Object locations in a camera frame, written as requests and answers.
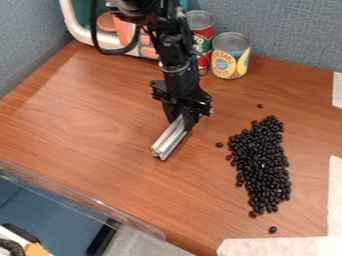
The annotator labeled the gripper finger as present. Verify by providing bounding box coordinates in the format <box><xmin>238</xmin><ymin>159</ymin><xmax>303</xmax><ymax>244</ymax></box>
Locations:
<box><xmin>160</xmin><ymin>100</ymin><xmax>181</xmax><ymax>125</ymax></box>
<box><xmin>180</xmin><ymin>106</ymin><xmax>202</xmax><ymax>132</ymax></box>

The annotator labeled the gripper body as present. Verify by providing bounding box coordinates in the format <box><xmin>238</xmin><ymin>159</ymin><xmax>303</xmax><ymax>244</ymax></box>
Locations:
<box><xmin>148</xmin><ymin>65</ymin><xmax>216</xmax><ymax>118</ymax></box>

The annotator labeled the silver metal bar tool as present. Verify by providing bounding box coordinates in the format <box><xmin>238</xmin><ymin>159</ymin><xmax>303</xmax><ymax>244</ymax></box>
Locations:
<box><xmin>149</xmin><ymin>114</ymin><xmax>190</xmax><ymax>162</ymax></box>

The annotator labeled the pile of black bits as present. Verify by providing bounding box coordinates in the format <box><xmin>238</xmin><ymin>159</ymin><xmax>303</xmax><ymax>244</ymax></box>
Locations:
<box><xmin>215</xmin><ymin>103</ymin><xmax>293</xmax><ymax>234</ymax></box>

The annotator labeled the red can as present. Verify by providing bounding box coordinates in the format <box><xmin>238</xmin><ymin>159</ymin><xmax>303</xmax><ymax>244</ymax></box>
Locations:
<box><xmin>184</xmin><ymin>9</ymin><xmax>217</xmax><ymax>71</ymax></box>

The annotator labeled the blue and yellow can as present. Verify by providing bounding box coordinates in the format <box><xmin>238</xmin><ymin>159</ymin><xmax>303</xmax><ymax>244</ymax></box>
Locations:
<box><xmin>209</xmin><ymin>31</ymin><xmax>253</xmax><ymax>81</ymax></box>

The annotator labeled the toy microwave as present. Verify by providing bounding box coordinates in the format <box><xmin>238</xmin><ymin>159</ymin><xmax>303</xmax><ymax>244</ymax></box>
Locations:
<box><xmin>58</xmin><ymin>0</ymin><xmax>163</xmax><ymax>61</ymax></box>

